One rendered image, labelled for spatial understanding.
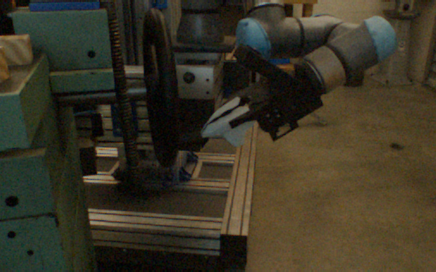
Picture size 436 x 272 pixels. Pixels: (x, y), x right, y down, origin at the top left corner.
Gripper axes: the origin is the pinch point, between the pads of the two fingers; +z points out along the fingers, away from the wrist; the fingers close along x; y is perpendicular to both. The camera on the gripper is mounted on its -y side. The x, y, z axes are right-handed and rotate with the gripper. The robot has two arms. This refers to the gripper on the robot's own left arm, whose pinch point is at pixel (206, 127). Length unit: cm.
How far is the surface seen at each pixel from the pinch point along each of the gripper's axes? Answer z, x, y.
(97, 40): 7.4, 5.2, -20.2
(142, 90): 6.4, 9.4, -8.0
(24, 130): 15.8, -18.2, -20.7
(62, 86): 15.4, 2.7, -17.6
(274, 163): -22, 121, 110
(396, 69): -192, 258, 196
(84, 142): 28.5, 34.6, 4.6
